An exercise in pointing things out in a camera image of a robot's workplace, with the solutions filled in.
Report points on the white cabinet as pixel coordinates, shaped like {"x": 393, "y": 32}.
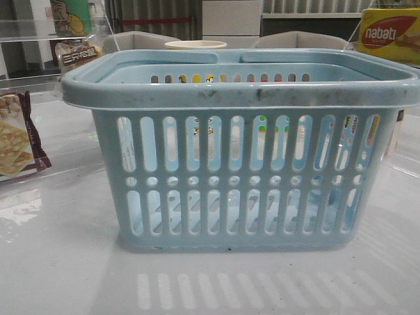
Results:
{"x": 231, "y": 18}

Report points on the grey armchair right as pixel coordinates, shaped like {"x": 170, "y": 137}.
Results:
{"x": 299, "y": 39}

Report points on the grey armchair left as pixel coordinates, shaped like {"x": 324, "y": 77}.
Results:
{"x": 135, "y": 40}

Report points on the light blue plastic basket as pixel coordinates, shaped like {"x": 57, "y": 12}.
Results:
{"x": 241, "y": 148}

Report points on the maroon cracker package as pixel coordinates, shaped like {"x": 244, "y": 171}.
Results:
{"x": 21, "y": 148}

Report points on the cream paper cup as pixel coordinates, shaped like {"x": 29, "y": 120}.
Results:
{"x": 195, "y": 45}

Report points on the yellow nabati wafer box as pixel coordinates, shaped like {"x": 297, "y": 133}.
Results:
{"x": 391, "y": 34}

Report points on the grey armchair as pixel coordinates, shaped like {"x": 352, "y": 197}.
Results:
{"x": 135, "y": 40}
{"x": 299, "y": 39}

